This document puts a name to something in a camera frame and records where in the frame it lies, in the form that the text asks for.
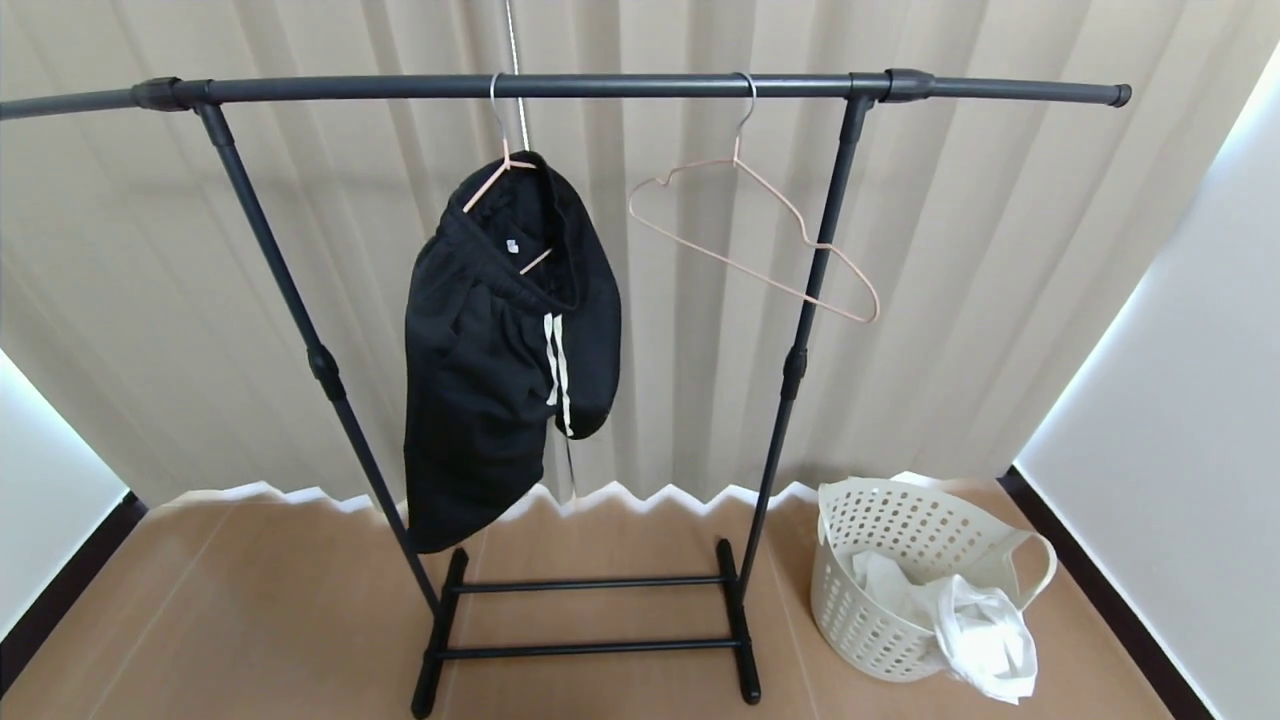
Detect white laundry basket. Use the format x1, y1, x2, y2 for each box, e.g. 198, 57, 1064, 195
810, 477, 1058, 684

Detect black clothes rack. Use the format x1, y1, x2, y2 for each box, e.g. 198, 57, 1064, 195
0, 68, 1133, 719

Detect black shorts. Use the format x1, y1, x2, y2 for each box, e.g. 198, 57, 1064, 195
403, 150, 623, 554

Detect pink clothes hanger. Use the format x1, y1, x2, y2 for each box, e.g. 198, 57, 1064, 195
462, 72, 553, 276
628, 72, 881, 325

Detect white printed T-shirt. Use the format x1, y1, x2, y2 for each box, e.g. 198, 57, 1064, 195
850, 548, 1041, 706

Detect beige curtain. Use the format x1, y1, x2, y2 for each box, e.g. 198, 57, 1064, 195
0, 0, 1280, 516

